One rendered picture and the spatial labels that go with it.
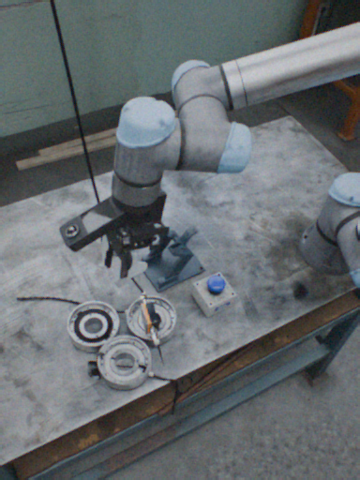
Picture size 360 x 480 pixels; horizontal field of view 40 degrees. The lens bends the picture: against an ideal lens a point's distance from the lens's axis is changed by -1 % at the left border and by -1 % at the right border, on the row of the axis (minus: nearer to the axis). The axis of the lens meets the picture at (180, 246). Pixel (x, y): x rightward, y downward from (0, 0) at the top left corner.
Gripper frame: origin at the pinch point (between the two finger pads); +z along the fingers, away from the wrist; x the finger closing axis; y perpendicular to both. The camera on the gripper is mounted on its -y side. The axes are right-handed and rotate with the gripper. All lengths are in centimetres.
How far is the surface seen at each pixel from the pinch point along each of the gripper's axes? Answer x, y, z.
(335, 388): -21, 91, 86
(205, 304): -6.7, 20.2, 11.6
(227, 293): -6.8, 25.3, 10.2
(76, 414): -15.3, -12.0, 19.7
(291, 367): -12, 66, 66
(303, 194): 13, 64, 10
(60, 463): -15, -15, 47
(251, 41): 158, 161, 48
